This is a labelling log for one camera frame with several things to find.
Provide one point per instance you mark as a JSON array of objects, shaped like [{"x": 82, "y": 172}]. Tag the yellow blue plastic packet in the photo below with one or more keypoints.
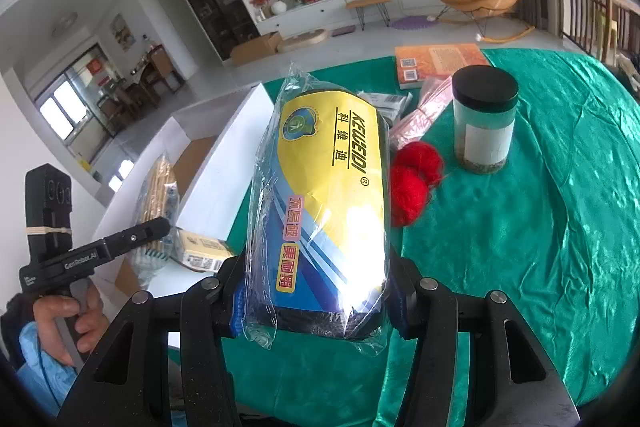
[{"x": 325, "y": 187}]

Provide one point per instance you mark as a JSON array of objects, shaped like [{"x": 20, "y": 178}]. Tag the green tablecloth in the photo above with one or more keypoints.
[{"x": 525, "y": 232}]

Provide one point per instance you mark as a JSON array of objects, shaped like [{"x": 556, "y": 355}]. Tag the brown cardboard box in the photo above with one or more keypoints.
[{"x": 255, "y": 49}]

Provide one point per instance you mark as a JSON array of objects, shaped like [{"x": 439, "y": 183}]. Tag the orange book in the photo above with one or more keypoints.
[{"x": 450, "y": 59}]

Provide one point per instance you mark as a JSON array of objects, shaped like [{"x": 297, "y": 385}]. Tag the small yellow packet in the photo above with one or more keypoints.
[{"x": 200, "y": 252}]

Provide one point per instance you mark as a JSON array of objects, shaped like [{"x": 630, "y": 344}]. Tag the red yarn skein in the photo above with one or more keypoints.
[{"x": 407, "y": 192}]

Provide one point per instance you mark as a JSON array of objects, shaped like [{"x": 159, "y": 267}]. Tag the dark wooden chair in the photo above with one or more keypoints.
[{"x": 575, "y": 7}]

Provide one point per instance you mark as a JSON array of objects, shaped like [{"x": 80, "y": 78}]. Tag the white television cabinet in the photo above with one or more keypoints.
[{"x": 320, "y": 9}]

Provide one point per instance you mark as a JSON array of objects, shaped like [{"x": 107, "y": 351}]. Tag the wooden bench with metal legs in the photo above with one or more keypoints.
[{"x": 367, "y": 1}]

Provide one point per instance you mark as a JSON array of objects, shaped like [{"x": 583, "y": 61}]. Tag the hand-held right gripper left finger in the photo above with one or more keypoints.
[{"x": 238, "y": 312}]

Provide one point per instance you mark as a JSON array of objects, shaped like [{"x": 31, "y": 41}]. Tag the person's left forearm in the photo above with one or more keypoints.
[{"x": 40, "y": 382}]

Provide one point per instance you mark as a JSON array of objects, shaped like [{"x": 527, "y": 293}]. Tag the clear jar with black lid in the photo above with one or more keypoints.
[{"x": 485, "y": 142}]

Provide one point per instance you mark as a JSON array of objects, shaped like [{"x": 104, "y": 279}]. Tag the bag of bamboo sticks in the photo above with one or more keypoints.
[{"x": 157, "y": 187}]

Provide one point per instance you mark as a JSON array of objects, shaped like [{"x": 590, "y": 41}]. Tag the grey foil packet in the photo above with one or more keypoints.
[{"x": 390, "y": 102}]

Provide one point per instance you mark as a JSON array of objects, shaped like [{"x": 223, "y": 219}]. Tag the person's left hand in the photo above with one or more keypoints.
[{"x": 95, "y": 322}]

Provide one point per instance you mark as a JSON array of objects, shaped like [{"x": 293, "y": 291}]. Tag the purple round mat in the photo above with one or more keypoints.
[{"x": 412, "y": 23}]

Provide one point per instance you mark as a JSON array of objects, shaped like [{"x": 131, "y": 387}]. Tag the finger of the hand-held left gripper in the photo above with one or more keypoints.
[{"x": 145, "y": 232}]

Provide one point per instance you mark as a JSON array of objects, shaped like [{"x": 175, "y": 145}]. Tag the framed wall picture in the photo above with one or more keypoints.
[{"x": 122, "y": 32}]

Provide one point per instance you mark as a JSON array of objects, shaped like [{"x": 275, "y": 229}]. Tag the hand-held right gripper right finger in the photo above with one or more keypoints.
[{"x": 396, "y": 307}]

